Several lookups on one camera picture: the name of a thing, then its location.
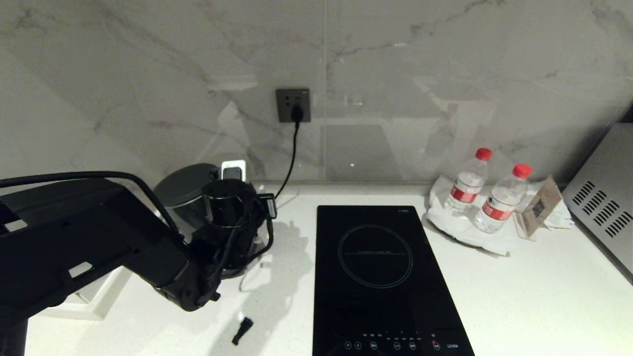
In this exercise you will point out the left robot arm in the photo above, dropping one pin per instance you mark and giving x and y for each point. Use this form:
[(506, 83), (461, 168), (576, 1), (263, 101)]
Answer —
[(74, 237)]

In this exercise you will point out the grey electric kettle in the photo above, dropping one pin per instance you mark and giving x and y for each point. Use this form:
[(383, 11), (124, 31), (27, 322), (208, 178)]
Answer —
[(184, 187)]

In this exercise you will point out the black power plug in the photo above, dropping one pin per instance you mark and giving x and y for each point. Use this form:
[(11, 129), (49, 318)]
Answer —
[(296, 113)]

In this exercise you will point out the black induction cooktop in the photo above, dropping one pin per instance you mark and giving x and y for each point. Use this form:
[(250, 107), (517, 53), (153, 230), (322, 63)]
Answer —
[(376, 277)]

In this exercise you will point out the red-capped water bottle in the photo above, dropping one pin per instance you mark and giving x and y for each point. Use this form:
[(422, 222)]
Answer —
[(500, 203), (467, 185)]

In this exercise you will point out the white cloth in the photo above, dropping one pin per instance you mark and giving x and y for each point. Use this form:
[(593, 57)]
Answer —
[(462, 228)]

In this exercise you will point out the small black plug piece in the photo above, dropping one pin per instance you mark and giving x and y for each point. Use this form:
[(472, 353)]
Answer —
[(242, 331)]

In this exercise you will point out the brown card sign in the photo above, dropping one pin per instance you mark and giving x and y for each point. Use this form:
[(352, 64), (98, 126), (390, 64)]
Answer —
[(540, 206)]

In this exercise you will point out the silver microwave oven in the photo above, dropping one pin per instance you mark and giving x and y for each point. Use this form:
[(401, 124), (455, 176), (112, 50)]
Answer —
[(603, 198)]

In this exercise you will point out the dark wall socket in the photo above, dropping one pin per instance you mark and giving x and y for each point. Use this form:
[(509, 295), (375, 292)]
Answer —
[(286, 101)]

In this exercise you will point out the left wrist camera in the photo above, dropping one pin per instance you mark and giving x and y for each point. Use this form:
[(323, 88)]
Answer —
[(233, 170)]

